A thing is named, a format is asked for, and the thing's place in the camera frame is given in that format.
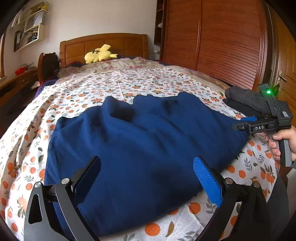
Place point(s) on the navy blue suit jacket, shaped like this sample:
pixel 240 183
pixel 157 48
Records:
pixel 146 150

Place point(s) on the yellow Pikachu plush toy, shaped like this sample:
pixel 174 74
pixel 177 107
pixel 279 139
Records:
pixel 99 54

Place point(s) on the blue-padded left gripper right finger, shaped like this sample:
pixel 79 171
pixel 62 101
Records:
pixel 252 222

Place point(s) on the orange-print white bed sheet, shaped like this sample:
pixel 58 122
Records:
pixel 25 143

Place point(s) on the wooden chair with black bag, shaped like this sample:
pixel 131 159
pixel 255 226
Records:
pixel 48 67

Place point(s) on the wooden door with handle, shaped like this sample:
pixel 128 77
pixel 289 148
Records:
pixel 283 63

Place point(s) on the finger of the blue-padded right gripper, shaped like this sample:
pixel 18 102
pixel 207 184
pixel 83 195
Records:
pixel 249 119

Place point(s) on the folded dark grey clothes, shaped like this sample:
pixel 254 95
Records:
pixel 246 101

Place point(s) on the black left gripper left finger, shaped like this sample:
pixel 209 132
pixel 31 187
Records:
pixel 41 222

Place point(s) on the floral quilt at headboard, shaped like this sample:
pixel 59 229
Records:
pixel 137 63

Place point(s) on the person's right hand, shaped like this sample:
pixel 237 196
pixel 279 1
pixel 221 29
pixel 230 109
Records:
pixel 287 134

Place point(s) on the wooden louvered wardrobe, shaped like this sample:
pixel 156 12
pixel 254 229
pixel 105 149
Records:
pixel 227 40

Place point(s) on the wooden desk cabinet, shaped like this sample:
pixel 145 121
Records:
pixel 15 96

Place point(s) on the red bowl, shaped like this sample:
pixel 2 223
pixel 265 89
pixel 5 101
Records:
pixel 20 71

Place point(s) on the white wall shelf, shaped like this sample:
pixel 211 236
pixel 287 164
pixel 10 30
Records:
pixel 30 25

